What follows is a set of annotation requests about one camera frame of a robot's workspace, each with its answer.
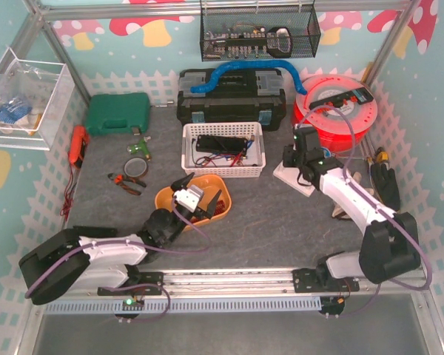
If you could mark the black connector strip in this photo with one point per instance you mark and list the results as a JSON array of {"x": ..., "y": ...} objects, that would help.
[{"x": 359, "y": 96}]

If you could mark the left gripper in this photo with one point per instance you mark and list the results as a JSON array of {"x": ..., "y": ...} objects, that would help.
[{"x": 192, "y": 207}]

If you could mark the black plastic toolbox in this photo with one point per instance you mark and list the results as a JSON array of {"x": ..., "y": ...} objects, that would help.
[{"x": 239, "y": 96}]

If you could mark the red filament spool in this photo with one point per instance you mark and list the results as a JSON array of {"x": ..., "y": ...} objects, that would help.
[{"x": 339, "y": 129}]

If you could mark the orange handled pliers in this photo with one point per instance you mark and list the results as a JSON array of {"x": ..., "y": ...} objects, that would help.
[{"x": 127, "y": 183}]

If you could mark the white peg board base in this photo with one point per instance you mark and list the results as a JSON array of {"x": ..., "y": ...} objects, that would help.
[{"x": 288, "y": 175}]

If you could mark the orange multimeter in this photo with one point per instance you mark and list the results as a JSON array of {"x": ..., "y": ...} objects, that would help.
[{"x": 78, "y": 146}]

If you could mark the white perforated plastic basket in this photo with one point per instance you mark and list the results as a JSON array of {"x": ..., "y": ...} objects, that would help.
[{"x": 248, "y": 165}]

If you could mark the clear acrylic box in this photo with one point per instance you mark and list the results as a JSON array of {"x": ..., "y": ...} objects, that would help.
[{"x": 33, "y": 98}]

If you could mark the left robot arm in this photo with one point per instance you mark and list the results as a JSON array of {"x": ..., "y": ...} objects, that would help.
[{"x": 95, "y": 258}]

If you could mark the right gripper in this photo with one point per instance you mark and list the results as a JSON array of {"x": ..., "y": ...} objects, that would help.
[{"x": 288, "y": 157}]

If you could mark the blue white glove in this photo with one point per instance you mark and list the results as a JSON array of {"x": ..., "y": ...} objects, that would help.
[{"x": 15, "y": 112}]

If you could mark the green plastic tool case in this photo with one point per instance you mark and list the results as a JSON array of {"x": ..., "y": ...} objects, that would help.
[{"x": 118, "y": 114}]

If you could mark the yellow handled tool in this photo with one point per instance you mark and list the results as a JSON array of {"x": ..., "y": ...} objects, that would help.
[{"x": 380, "y": 156}]

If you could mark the small red springs row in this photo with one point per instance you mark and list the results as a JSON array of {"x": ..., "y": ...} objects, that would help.
[{"x": 222, "y": 207}]

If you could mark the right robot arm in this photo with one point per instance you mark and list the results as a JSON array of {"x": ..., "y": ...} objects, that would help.
[{"x": 390, "y": 240}]

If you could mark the black perforated metal plate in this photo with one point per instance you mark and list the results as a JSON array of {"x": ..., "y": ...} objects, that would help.
[{"x": 221, "y": 145}]

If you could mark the orange plastic tray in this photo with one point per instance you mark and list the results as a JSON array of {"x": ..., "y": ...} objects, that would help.
[{"x": 210, "y": 185}]

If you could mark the aluminium rail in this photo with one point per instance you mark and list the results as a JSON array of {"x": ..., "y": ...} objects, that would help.
[{"x": 248, "y": 282}]

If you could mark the black wire mesh basket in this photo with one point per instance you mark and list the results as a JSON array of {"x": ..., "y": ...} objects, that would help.
[{"x": 255, "y": 33}]

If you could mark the black yellow work glove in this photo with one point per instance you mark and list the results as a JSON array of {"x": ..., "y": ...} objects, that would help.
[{"x": 385, "y": 184}]

